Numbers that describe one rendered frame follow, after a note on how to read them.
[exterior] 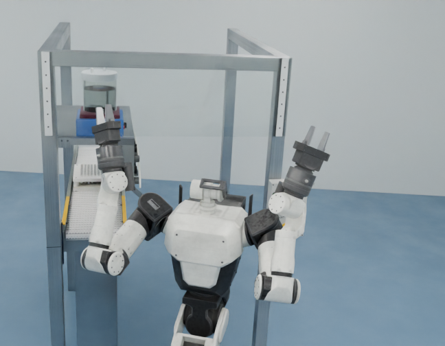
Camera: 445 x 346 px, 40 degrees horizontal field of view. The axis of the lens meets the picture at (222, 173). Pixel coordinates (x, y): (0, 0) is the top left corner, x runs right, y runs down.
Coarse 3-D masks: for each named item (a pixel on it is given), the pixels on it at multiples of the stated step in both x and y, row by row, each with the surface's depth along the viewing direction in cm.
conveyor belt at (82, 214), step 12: (84, 156) 375; (96, 156) 377; (72, 192) 316; (84, 192) 317; (96, 192) 318; (120, 192) 320; (72, 204) 301; (84, 204) 302; (96, 204) 303; (120, 204) 305; (72, 216) 287; (84, 216) 288; (120, 216) 290; (72, 228) 275; (84, 228) 275
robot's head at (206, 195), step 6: (192, 180) 208; (198, 180) 209; (192, 186) 206; (198, 186) 206; (216, 186) 206; (192, 192) 206; (198, 192) 206; (204, 192) 206; (210, 192) 206; (216, 192) 205; (198, 198) 208; (204, 198) 208; (210, 198) 208; (216, 198) 207; (198, 204) 210; (204, 204) 208; (210, 204) 208
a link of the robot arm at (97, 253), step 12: (96, 216) 197; (108, 216) 196; (96, 228) 196; (108, 228) 196; (96, 240) 194; (108, 240) 196; (96, 252) 194; (108, 252) 193; (84, 264) 198; (96, 264) 195
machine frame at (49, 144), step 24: (48, 48) 244; (264, 48) 280; (48, 144) 248; (48, 168) 252; (48, 192) 255; (264, 192) 278; (48, 216) 259; (48, 240) 262; (48, 264) 266; (72, 264) 387; (72, 288) 393; (264, 312) 294; (264, 336) 299
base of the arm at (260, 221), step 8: (248, 216) 210; (256, 216) 208; (264, 216) 207; (272, 216) 205; (248, 224) 207; (256, 224) 205; (264, 224) 204; (272, 224) 203; (256, 232) 203; (264, 232) 203; (256, 240) 205; (256, 248) 208
